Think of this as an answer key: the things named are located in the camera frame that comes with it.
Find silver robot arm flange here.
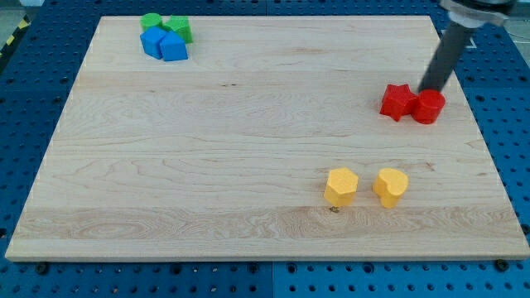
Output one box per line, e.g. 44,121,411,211
439,0,516,28

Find wooden board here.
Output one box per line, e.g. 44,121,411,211
6,16,529,262

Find yellow hexagon block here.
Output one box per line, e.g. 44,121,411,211
324,167,359,207

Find yellow heart block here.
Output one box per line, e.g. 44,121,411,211
372,168,409,209

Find blue pentagon block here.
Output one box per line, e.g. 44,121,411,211
160,31,188,61

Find red star block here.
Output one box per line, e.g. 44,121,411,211
379,84,418,122

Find green star block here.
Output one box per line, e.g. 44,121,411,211
163,16,194,44

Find blue cube block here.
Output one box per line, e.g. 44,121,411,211
140,26,166,60

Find red cylinder block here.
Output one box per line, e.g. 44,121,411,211
412,89,446,124

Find green cylinder block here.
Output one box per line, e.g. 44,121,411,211
140,12,163,31

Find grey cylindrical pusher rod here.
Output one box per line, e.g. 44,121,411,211
417,21,476,93

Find black yellow hazard tape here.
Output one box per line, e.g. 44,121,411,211
1,14,31,59

